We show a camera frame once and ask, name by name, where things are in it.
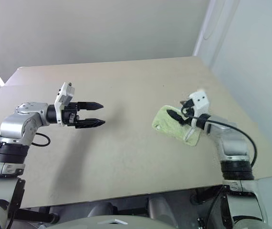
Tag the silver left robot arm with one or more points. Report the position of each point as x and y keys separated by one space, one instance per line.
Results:
x=19 y=126

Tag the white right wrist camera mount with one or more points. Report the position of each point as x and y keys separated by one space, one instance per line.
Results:
x=199 y=102

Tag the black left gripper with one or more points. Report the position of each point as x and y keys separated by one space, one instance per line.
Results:
x=70 y=117

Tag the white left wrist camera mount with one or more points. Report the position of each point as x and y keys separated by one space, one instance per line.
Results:
x=65 y=93

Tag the black table frame bar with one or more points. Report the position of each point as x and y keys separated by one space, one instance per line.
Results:
x=35 y=215

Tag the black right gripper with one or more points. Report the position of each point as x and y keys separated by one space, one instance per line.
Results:
x=189 y=112

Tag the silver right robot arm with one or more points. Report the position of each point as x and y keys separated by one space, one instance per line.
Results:
x=231 y=143

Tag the pale robot torso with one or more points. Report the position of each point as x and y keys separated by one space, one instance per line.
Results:
x=114 y=221

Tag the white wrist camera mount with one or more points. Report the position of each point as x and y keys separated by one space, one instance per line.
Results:
x=65 y=93
x=199 y=102

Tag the green towel with white trim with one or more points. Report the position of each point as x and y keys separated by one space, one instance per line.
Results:
x=171 y=130

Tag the grey rounded shape under table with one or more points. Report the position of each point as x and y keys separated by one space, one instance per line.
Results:
x=158 y=207
x=101 y=210

